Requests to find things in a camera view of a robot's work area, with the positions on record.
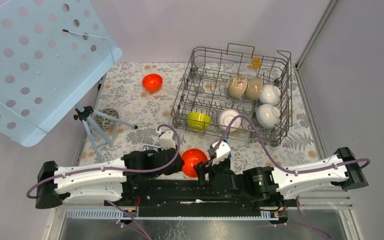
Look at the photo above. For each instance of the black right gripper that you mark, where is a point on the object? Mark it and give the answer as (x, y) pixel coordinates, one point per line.
(203, 169)

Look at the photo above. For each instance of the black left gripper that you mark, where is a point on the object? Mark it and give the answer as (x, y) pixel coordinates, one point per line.
(176, 169)

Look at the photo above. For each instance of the orange bowl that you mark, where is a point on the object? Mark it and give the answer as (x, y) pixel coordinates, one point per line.
(191, 158)
(152, 82)

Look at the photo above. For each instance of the yellow bowl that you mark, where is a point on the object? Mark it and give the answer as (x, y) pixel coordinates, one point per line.
(198, 121)

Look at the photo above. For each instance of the beige bowl with leaf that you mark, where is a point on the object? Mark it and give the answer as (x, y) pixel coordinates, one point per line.
(236, 86)

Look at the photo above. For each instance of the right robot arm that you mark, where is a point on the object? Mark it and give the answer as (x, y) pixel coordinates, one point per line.
(277, 183)

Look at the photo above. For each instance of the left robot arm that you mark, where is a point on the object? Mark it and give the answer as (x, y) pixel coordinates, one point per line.
(96, 183)

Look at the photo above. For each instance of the yellow clip on rack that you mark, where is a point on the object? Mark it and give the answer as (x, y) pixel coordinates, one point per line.
(256, 63)

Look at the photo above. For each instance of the blue playing card box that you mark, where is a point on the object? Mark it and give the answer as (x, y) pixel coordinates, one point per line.
(148, 147)

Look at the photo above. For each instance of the blue toy car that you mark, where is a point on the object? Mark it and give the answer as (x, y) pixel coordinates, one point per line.
(225, 149)

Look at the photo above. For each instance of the speckled stone coaster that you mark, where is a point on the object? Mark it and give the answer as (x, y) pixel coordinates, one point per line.
(106, 118)

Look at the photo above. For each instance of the white bowl upside down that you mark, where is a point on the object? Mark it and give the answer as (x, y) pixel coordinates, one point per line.
(225, 117)

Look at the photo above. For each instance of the floral tablecloth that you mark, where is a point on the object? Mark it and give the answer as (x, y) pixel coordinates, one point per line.
(122, 90)

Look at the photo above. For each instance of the light blue tripod stand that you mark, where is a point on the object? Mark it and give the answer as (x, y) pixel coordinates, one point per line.
(84, 114)

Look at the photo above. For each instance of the white bowl front right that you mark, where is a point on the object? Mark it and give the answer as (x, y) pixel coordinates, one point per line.
(267, 115)

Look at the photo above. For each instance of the white bowl back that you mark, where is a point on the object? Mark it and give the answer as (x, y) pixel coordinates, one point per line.
(270, 94)

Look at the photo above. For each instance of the plain beige bowl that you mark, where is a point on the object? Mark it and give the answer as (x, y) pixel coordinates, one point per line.
(254, 88)

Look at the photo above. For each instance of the light blue perforated board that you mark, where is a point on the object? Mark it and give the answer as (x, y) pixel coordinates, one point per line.
(52, 52)

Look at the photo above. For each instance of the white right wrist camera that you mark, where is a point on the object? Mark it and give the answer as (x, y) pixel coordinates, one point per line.
(219, 154)

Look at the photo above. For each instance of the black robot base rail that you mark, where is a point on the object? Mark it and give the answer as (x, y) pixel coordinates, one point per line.
(185, 198)

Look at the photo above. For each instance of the grey wire dish rack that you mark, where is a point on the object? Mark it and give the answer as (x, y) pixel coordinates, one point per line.
(221, 79)

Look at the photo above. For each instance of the aluminium frame post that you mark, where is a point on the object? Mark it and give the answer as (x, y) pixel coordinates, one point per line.
(315, 34)

